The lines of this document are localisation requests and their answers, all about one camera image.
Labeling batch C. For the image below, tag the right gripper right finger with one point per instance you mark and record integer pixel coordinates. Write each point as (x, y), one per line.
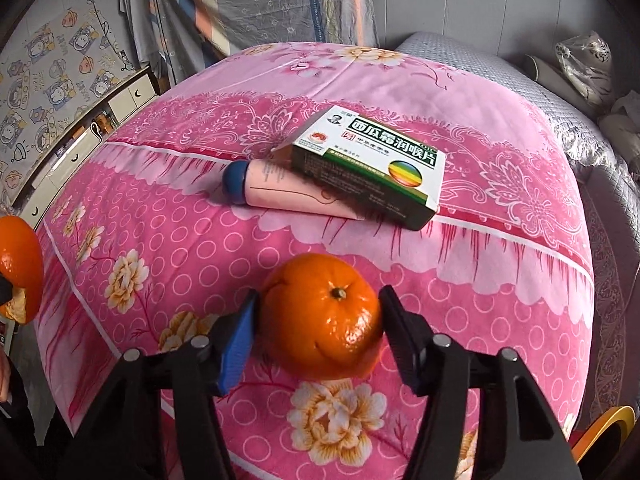
(518, 436)

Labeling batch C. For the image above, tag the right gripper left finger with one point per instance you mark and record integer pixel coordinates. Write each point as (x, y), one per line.
(121, 435)

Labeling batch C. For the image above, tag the peeled orange mandarin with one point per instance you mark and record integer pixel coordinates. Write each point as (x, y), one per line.
(21, 270)

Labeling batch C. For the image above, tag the whole orange mandarin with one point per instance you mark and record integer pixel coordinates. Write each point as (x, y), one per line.
(319, 319)

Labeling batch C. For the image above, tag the pink cream tube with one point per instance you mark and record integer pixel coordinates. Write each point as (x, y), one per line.
(269, 185)

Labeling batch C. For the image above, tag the green white medicine box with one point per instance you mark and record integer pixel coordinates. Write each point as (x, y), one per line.
(372, 164)

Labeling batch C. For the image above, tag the yellow rimmed trash bin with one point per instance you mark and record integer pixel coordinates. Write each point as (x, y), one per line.
(612, 427)

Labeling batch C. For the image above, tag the grey quilted corner sofa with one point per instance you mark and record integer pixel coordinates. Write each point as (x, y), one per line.
(612, 210)

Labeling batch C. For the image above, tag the pink floral tablecloth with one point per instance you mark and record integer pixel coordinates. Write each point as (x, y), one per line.
(141, 249)

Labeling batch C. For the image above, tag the white drawer cabinet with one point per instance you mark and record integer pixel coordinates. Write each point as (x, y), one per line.
(82, 137)

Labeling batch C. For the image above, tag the grey bolster cushion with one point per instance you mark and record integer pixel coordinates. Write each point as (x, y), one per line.
(551, 78)

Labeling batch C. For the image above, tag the silver plastic bag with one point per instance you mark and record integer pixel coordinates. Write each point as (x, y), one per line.
(586, 62)

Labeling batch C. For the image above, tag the striped hanging cloth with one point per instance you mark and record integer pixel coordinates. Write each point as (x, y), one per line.
(179, 38)

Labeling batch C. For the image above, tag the cartoon print wall cloth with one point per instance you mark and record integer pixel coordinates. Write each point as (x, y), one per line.
(64, 68)

